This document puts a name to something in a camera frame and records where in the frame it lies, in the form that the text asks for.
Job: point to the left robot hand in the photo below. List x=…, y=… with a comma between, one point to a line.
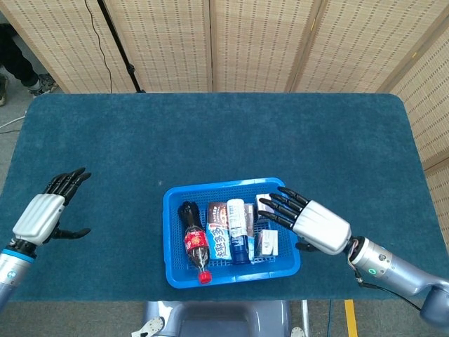
x=38, y=217

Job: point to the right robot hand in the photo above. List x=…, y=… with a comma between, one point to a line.
x=322, y=228

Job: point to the white milk carton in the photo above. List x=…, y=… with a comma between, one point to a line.
x=268, y=242

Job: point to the small purple drink carton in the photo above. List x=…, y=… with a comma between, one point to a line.
x=262, y=197

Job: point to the blue-capped white bottle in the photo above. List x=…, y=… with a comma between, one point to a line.
x=240, y=224

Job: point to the blue snack box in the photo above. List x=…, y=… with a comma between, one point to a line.
x=218, y=242

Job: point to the red-capped cola bottle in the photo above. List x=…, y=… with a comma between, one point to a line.
x=196, y=245

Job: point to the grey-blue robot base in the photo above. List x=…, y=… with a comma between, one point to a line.
x=217, y=319

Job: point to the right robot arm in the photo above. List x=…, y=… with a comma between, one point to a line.
x=396, y=270

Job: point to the blue plastic basket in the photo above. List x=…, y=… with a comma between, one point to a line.
x=175, y=245

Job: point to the metal table leg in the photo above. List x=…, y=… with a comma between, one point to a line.
x=305, y=316

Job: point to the yellow floor tape strip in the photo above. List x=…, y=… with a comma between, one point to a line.
x=350, y=319

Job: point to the teal table cloth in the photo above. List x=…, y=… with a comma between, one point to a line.
x=105, y=112

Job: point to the person in dark trousers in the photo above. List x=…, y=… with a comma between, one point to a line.
x=17, y=59

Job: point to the bamboo folding screen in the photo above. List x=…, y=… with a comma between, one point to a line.
x=431, y=105
x=168, y=42

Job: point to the black tripod pole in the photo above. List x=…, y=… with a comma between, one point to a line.
x=119, y=45

